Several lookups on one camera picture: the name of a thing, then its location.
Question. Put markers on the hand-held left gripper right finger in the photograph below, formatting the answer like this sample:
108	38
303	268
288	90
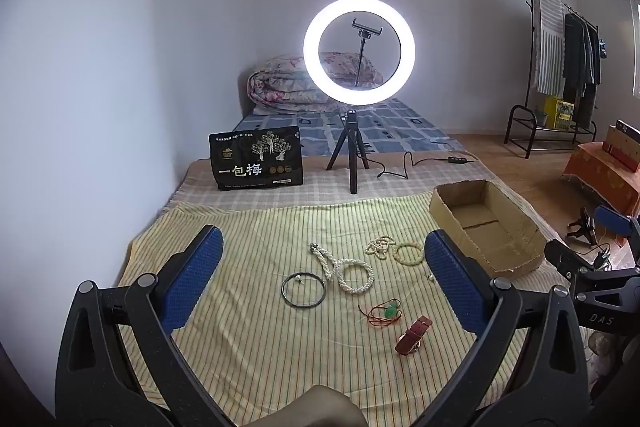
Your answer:
450	277

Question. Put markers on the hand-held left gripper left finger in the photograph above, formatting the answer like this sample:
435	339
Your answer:
195	277

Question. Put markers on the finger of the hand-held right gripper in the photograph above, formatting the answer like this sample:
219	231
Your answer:
612	218
565	257

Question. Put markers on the cardboard box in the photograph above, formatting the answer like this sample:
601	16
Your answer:
490	247

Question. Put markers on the black bangle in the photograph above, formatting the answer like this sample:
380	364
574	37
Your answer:
284	294

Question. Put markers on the person's right hand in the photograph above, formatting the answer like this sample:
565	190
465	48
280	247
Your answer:
600	343

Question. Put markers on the small black floor tripod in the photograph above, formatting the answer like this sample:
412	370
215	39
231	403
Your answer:
582	227

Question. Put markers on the stacked flat boxes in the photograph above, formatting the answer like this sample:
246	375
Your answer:
622	142

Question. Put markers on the yellow striped cloth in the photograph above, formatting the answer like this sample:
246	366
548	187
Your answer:
250	332

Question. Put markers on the yellow box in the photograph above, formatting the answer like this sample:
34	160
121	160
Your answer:
559	113

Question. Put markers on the black clothes rack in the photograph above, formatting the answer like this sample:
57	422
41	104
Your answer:
520	127

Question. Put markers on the black snack bag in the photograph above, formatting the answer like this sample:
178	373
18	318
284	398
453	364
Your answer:
257	159

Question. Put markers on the beige checked blanket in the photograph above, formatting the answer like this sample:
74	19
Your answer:
320	187

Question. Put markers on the dark hanging clothes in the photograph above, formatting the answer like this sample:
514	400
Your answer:
580	57

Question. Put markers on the window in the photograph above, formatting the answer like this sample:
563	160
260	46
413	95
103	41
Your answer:
636	47

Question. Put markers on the striped towel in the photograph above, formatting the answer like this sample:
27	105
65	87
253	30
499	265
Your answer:
547	42

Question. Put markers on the folded floral quilt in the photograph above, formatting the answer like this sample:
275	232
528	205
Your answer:
280	87

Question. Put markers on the floral pillow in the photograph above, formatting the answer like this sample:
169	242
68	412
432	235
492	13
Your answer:
345	66

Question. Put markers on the black phone holder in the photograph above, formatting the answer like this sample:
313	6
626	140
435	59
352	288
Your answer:
366	32

